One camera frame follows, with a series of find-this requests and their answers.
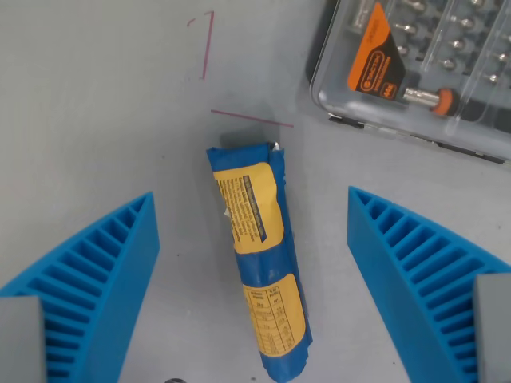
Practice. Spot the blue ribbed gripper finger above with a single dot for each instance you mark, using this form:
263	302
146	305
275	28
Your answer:
399	279
100	279

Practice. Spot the blue and yellow snack bag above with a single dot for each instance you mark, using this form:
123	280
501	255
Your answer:
263	271

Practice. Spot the black table bolt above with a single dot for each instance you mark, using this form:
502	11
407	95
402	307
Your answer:
174	380

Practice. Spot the clear plastic bit set case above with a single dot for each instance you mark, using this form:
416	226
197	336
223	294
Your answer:
339	95

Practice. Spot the orange and black label card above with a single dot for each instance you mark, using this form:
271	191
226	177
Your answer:
371	60

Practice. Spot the silver screwdriver bit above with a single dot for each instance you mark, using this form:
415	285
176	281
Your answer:
449	63
459	18
457	43
403	50
405	28

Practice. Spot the silver socket adapter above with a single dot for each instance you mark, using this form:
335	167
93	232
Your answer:
361	18

